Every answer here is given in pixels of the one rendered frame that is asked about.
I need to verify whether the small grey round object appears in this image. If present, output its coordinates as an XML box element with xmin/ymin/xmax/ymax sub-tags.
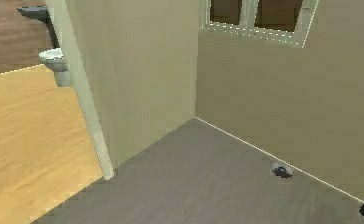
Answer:
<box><xmin>271</xmin><ymin>162</ymin><xmax>294</xmax><ymax>179</ymax></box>

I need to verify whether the white framed window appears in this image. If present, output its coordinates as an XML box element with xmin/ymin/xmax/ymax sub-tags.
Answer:
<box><xmin>199</xmin><ymin>0</ymin><xmax>320</xmax><ymax>49</ymax></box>

